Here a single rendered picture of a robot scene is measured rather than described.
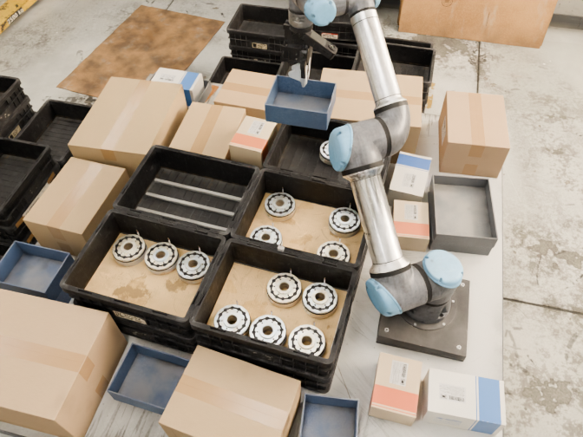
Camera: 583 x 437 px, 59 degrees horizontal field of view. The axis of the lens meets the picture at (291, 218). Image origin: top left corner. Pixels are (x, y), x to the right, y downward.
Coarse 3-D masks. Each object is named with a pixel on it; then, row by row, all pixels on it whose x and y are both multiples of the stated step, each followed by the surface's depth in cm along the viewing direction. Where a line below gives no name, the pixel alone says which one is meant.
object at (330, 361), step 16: (240, 240) 154; (224, 256) 151; (288, 256) 150; (304, 256) 150; (352, 272) 146; (208, 288) 144; (352, 288) 143; (192, 320) 138; (224, 336) 136; (240, 336) 135; (336, 336) 134; (272, 352) 134; (288, 352) 132; (304, 352) 132; (336, 352) 132
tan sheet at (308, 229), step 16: (304, 208) 174; (320, 208) 174; (256, 224) 170; (288, 224) 170; (304, 224) 170; (320, 224) 170; (288, 240) 166; (304, 240) 166; (320, 240) 166; (336, 240) 166; (352, 240) 165; (352, 256) 162
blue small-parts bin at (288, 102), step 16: (288, 80) 169; (272, 96) 168; (288, 96) 172; (304, 96) 172; (320, 96) 171; (272, 112) 162; (288, 112) 160; (304, 112) 158; (320, 112) 157; (320, 128) 162
